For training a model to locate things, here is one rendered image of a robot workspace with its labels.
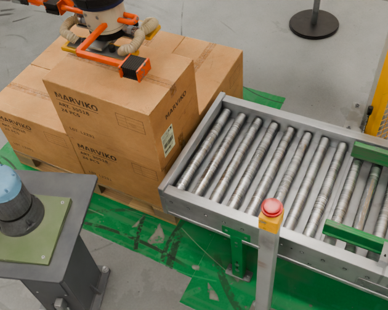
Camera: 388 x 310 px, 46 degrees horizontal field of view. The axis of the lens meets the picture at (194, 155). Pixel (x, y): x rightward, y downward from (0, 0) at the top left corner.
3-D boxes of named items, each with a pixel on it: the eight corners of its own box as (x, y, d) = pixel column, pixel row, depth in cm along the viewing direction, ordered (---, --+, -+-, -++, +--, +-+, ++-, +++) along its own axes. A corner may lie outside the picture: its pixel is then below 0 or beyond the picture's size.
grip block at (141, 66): (151, 68, 168) (149, 57, 164) (140, 83, 163) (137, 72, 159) (132, 63, 171) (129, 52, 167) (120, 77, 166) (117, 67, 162)
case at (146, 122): (199, 118, 243) (193, 59, 212) (161, 172, 222) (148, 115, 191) (109, 88, 265) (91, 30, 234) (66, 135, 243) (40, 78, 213)
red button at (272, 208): (285, 208, 150) (286, 201, 147) (278, 224, 147) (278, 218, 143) (265, 200, 153) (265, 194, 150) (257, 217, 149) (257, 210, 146)
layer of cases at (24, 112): (243, 97, 308) (243, 50, 277) (173, 212, 254) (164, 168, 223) (98, 57, 349) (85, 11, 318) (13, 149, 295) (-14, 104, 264)
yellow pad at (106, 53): (140, 53, 191) (138, 43, 187) (127, 67, 186) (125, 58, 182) (74, 37, 203) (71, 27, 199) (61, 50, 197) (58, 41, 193)
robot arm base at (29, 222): (39, 235, 178) (31, 224, 170) (-8, 238, 179) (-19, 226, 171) (48, 194, 189) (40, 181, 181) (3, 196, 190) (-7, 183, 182)
